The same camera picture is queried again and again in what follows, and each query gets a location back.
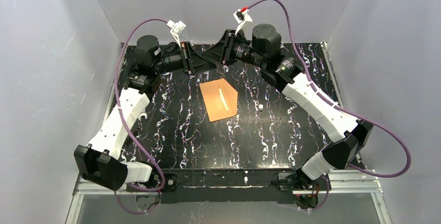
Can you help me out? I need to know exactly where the brown paper envelope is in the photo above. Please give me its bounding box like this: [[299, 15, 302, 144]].
[[200, 78, 238, 122]]

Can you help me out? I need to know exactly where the tan lined letter paper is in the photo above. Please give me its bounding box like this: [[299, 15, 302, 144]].
[[219, 88, 229, 112]]

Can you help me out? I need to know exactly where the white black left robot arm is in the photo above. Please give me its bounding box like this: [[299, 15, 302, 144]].
[[74, 35, 216, 191]]

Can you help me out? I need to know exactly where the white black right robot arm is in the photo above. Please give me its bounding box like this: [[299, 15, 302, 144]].
[[202, 24, 373, 183]]

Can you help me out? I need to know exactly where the silver open-end wrench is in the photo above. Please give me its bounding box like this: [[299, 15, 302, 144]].
[[137, 111, 148, 121]]

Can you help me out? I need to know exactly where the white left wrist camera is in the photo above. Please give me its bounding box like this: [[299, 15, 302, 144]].
[[166, 20, 186, 45]]

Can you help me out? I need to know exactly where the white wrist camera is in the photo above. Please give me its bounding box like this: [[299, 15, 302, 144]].
[[166, 20, 186, 45], [233, 7, 253, 35]]

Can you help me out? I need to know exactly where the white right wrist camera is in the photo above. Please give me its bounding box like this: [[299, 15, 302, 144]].
[[233, 7, 253, 35]]

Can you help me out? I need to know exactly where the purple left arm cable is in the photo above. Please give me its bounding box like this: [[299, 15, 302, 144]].
[[113, 18, 173, 215]]

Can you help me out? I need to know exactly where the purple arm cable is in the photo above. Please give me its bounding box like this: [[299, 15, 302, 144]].
[[246, 0, 412, 213], [113, 18, 173, 215]]

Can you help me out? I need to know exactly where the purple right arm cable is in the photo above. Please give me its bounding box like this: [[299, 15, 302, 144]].
[[246, 0, 412, 213]]

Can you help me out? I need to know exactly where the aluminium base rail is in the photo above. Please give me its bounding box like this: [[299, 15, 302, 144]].
[[72, 169, 384, 196]]

